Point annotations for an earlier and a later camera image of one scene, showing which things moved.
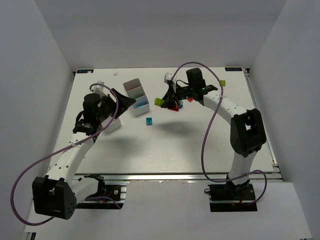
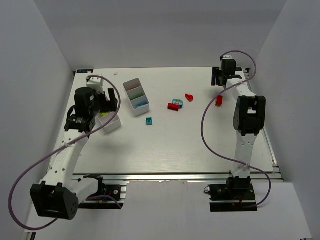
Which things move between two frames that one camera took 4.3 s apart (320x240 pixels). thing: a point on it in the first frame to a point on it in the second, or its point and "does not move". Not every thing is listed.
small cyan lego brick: (149, 121) does not move
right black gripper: (173, 92) to (218, 77)
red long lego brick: (174, 109) does not move
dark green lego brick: (134, 96) does not move
